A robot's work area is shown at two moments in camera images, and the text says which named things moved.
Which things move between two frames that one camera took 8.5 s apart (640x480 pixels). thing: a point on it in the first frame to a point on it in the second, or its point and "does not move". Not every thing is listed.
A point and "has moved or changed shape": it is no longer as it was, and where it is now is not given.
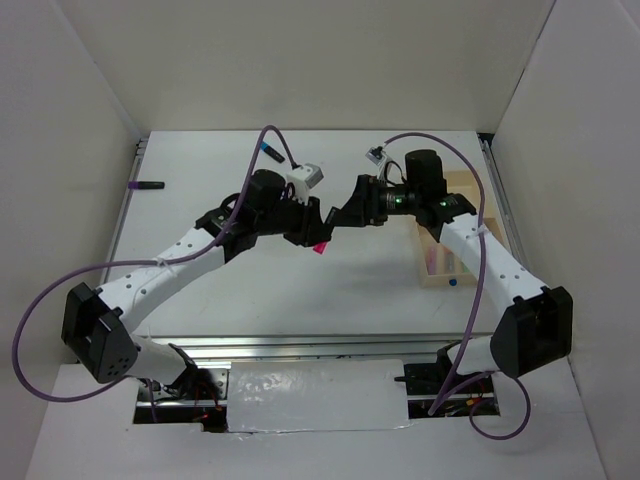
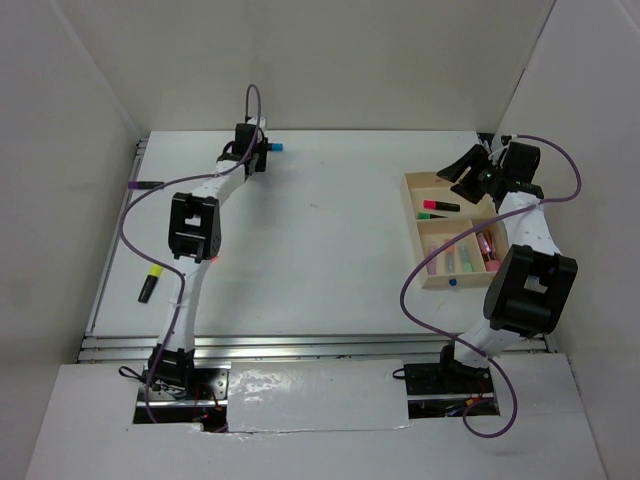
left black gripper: (311, 230) to (262, 148)
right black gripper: (364, 207) to (472, 158)
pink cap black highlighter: (320, 248) has moved or changed shape
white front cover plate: (322, 395) does not move
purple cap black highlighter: (146, 185) does not move
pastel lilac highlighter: (432, 260) does not move
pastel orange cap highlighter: (449, 261) does not move
